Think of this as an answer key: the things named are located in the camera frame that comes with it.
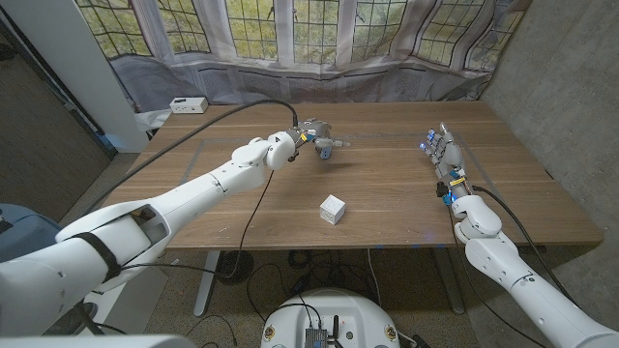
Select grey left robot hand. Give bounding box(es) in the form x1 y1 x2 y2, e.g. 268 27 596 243
288 118 350 160

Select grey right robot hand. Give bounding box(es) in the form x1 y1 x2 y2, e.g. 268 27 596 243
418 121 466 183

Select white cube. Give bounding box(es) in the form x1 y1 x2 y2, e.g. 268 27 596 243
318 193 347 226

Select printed window backdrop cloth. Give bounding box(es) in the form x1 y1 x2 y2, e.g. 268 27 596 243
74 0 533 115

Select white power box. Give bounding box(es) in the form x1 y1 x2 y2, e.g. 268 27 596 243
168 97 209 115

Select white table leg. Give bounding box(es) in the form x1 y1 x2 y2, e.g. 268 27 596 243
432 246 466 315
192 249 221 318

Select black round floor base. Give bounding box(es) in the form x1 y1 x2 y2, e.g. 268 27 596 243
215 249 255 286

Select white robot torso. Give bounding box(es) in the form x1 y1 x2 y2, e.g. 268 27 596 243
260 288 401 348

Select white pillar panel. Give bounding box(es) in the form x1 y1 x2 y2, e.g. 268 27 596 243
0 0 149 154

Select blue-grey chair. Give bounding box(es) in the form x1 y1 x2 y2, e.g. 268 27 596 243
0 202 64 265

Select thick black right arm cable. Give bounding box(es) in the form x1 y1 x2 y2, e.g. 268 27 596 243
471 185 576 305

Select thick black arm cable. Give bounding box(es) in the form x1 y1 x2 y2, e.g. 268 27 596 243
84 99 300 217
471 185 576 305

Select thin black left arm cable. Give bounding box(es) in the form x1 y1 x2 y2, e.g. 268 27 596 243
120 168 276 280

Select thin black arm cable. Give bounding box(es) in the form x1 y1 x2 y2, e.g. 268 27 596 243
120 168 276 280
447 205 538 348

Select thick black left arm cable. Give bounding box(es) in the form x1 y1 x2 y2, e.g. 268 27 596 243
84 99 300 217

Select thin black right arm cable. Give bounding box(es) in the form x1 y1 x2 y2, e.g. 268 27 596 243
447 205 538 348

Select white floor cable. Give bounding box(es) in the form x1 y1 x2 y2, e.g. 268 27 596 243
366 248 383 308

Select black floor cable loop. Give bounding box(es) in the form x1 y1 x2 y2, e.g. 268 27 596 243
246 263 310 324

